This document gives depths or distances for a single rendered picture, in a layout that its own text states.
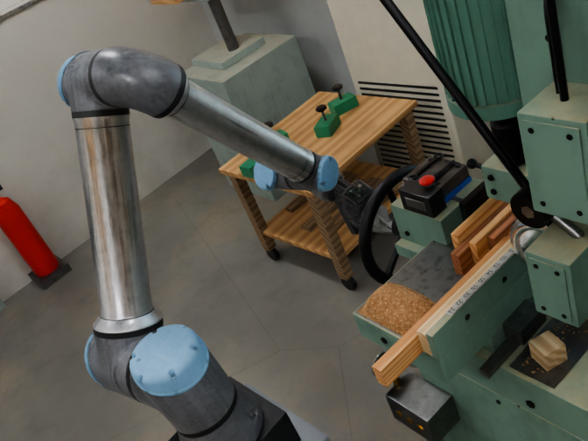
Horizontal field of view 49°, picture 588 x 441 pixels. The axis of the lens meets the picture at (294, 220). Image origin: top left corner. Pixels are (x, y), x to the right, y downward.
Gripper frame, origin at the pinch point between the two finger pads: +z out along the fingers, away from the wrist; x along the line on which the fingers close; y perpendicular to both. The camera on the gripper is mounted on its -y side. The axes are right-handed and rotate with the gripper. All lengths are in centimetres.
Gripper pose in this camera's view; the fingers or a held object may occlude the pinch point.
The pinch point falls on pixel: (389, 230)
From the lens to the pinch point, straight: 170.7
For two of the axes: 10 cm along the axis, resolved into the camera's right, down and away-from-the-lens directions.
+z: 6.8, 5.1, -5.3
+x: 7.2, -5.7, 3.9
